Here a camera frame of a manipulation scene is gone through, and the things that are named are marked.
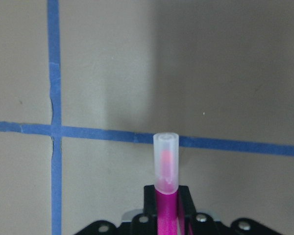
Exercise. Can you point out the pink highlighter pen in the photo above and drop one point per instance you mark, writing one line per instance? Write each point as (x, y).
(166, 167)

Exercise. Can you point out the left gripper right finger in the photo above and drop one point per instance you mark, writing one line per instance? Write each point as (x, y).
(193, 222)

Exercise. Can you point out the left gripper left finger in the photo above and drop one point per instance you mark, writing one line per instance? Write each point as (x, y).
(135, 222)

